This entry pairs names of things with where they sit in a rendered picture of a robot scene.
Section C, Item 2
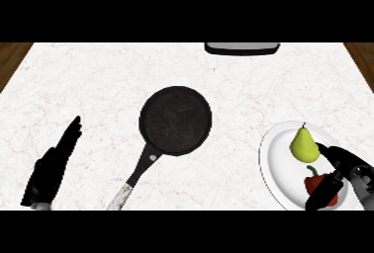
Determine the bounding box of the white plate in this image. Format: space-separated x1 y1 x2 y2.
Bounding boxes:
258 121 366 211

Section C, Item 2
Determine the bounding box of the yellow-green pear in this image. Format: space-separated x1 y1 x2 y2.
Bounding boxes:
290 122 321 164

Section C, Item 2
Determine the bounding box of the red bell pepper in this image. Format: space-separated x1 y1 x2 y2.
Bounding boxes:
305 165 340 208

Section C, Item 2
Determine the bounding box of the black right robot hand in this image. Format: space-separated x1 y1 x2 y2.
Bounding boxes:
305 141 374 211

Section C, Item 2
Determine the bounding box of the black frying pan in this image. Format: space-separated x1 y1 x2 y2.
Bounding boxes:
105 85 213 211

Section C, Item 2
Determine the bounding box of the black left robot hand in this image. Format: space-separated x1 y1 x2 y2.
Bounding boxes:
20 115 83 208

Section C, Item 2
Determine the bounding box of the grey and black appliance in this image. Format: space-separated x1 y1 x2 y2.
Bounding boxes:
203 42 283 56

